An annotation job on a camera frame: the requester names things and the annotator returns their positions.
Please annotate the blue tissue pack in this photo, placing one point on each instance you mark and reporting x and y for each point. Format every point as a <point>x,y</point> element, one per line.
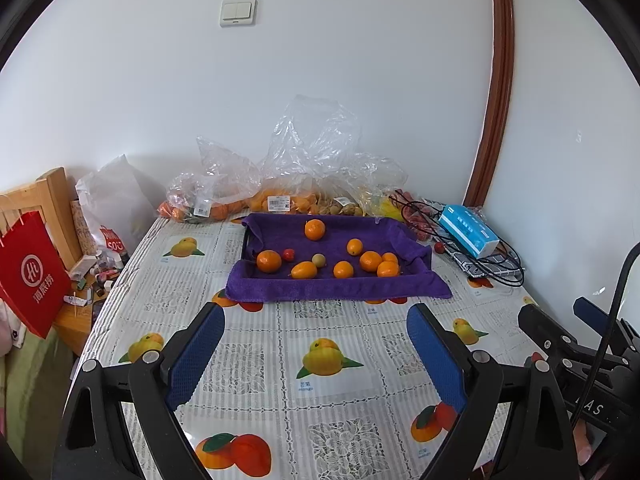
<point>467,230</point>

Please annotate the yellow packet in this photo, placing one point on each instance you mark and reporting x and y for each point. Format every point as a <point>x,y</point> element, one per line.
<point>387,209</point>

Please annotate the wooden chair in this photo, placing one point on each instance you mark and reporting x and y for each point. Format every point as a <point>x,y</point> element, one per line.
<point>55,210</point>

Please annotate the clear bag of tangerines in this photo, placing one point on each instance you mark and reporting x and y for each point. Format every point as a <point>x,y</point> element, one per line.
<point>215,200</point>

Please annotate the tangerine with stem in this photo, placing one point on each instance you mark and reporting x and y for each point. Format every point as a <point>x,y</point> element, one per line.
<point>387,269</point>

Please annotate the grey striped pouch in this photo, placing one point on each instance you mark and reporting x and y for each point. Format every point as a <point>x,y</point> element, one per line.
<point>475,266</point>

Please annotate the clear bag of longans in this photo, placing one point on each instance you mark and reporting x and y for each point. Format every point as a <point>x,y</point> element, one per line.
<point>345,205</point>

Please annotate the black tray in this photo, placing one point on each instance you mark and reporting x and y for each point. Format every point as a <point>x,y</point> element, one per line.
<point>245,242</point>

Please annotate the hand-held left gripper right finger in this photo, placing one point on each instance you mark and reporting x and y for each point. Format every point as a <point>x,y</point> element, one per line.
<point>435,355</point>

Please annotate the white light switch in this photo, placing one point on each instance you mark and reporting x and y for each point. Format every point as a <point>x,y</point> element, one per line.
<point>238,12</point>

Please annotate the red paper bag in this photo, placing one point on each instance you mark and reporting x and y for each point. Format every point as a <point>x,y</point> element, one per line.
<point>30,270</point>

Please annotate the purple towel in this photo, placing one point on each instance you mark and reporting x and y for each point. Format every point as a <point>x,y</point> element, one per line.
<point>340,290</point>

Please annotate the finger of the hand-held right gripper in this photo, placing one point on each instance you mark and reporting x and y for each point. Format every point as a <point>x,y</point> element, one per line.
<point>592,309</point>
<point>547,337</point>

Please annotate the white plastic bag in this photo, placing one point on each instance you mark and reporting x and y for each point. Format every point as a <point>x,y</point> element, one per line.
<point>115,200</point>

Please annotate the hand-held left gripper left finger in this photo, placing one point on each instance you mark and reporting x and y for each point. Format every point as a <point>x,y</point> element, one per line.
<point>197,355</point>

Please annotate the brown longan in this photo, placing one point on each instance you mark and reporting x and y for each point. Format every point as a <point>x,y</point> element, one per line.
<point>318,259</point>

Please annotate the oval orange fruit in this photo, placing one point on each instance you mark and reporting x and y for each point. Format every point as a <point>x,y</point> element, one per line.
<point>304,270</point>

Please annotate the clear bag of kumquats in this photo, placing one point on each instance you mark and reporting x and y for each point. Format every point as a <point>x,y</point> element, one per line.
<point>300,180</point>

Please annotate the brown wooden door frame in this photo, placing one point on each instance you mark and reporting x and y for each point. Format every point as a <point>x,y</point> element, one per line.
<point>497,85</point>

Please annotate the green bedding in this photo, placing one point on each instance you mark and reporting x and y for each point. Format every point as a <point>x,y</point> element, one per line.
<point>30,390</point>

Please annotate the bag of red tomatoes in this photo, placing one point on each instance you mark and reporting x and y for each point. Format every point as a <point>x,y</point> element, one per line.
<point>417,217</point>

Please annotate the red cherry tomato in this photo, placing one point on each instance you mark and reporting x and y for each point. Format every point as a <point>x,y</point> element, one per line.
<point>289,255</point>
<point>439,247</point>

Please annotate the person's right hand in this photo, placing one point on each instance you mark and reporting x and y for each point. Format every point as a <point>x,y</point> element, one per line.
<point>583,445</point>

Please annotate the wooden side table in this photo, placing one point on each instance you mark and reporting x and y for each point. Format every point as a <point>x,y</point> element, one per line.
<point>75,325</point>

